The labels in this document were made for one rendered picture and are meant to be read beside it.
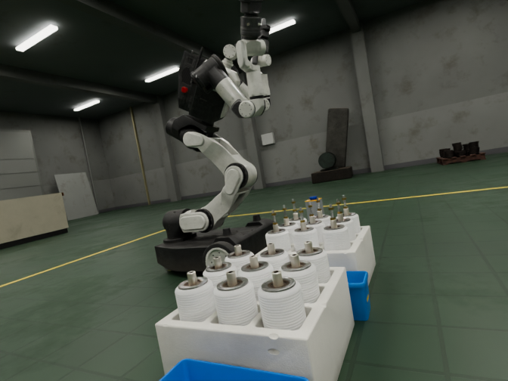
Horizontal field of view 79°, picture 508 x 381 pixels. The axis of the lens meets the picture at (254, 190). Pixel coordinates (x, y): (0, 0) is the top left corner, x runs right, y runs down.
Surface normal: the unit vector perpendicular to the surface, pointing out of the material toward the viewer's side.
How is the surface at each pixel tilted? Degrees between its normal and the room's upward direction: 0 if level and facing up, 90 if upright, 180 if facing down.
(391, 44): 90
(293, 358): 90
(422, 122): 90
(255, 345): 90
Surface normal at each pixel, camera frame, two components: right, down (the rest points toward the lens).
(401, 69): -0.44, 0.13
